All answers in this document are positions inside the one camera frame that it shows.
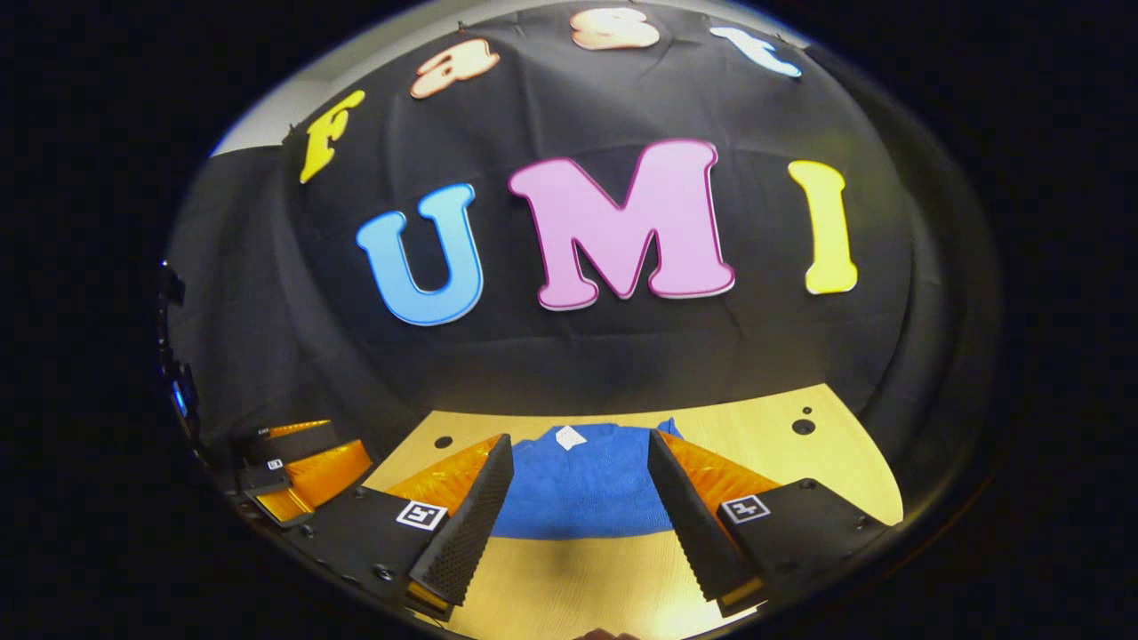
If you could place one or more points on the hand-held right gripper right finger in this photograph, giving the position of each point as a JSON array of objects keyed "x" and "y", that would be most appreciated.
[{"x": 693, "y": 524}]

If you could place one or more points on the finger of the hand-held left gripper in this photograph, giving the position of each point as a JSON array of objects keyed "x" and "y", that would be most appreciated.
[
  {"x": 298, "y": 436},
  {"x": 329, "y": 471}
]

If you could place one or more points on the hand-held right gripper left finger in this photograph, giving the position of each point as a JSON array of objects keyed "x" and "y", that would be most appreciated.
[{"x": 467, "y": 533}]

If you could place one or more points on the black backdrop cloth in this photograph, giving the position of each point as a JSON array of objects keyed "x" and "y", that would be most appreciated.
[{"x": 622, "y": 356}]

